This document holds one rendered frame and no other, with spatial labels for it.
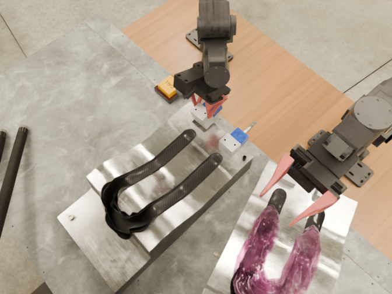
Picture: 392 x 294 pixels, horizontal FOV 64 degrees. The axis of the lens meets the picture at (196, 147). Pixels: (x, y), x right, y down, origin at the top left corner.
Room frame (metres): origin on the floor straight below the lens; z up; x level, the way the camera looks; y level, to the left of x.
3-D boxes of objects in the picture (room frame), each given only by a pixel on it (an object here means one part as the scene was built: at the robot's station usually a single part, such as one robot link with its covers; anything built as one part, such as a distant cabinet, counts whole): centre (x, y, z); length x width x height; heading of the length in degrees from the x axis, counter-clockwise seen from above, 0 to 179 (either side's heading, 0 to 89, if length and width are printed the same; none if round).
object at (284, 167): (0.16, -0.14, 1.19); 0.09 x 0.07 x 0.07; 126
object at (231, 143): (0.40, -0.13, 0.89); 0.13 x 0.05 x 0.05; 130
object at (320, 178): (0.13, -0.17, 1.19); 0.09 x 0.07 x 0.07; 126
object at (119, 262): (0.28, 0.12, 0.87); 0.50 x 0.26 x 0.14; 129
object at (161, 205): (0.28, 0.10, 0.92); 0.35 x 0.16 x 0.09; 129
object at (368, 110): (0.24, -0.29, 1.24); 0.12 x 0.09 x 0.12; 126
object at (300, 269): (0.06, -0.17, 0.90); 0.26 x 0.18 x 0.08; 146
